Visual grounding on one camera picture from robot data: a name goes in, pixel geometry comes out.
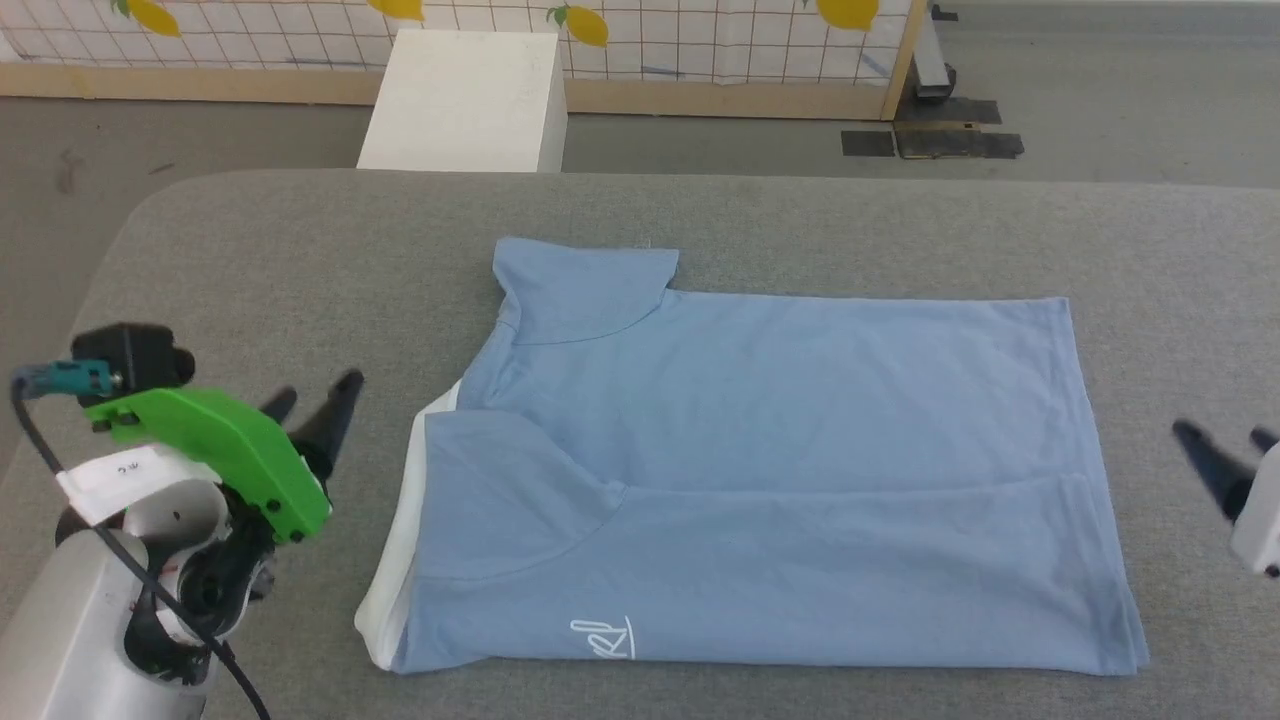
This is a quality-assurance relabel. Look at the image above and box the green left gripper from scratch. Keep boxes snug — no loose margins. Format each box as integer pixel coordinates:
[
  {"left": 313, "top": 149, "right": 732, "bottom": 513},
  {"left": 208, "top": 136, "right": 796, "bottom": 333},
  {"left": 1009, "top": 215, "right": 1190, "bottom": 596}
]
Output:
[{"left": 85, "top": 369, "right": 366, "bottom": 547}]

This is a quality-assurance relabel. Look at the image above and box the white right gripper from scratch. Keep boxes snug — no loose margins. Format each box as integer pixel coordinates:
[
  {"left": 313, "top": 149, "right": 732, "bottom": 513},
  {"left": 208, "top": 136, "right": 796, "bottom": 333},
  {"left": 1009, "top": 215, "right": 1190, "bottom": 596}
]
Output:
[{"left": 1171, "top": 419, "right": 1280, "bottom": 580}]

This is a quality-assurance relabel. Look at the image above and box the light blue white polo shirt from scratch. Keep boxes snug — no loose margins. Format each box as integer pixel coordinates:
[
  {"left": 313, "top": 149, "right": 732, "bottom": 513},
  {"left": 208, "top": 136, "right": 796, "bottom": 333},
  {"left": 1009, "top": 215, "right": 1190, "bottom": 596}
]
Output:
[{"left": 354, "top": 236, "right": 1152, "bottom": 677}]

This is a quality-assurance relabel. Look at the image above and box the white rectangular box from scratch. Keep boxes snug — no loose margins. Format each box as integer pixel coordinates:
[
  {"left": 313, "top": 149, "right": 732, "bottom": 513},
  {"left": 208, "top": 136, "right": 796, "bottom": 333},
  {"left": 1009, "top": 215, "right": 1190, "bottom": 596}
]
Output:
[{"left": 356, "top": 28, "right": 570, "bottom": 174}]

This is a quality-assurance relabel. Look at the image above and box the black floor tape strip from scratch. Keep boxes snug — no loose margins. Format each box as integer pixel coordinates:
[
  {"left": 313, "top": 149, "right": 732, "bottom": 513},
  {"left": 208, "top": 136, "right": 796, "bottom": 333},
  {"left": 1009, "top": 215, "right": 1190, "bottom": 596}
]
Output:
[
  {"left": 895, "top": 129, "right": 1026, "bottom": 162},
  {"left": 894, "top": 97, "right": 1003, "bottom": 127}
]

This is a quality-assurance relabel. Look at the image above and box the grey metal screen foot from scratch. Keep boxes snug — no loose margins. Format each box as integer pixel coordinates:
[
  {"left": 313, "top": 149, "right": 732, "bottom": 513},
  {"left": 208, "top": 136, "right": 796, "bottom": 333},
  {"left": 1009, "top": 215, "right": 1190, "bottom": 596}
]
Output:
[{"left": 913, "top": 0, "right": 958, "bottom": 101}]

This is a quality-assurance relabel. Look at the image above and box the lemon print wood-framed screen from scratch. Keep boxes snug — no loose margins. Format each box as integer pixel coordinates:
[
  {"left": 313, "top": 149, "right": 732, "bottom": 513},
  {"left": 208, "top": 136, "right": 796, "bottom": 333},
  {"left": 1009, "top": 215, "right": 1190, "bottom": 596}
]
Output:
[{"left": 0, "top": 0, "right": 931, "bottom": 123}]

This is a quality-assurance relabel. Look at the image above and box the teal left camera connector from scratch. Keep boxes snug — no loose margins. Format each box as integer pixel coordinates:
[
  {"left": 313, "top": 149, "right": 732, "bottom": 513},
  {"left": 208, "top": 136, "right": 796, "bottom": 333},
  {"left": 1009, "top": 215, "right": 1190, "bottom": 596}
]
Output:
[{"left": 12, "top": 361, "right": 122, "bottom": 402}]

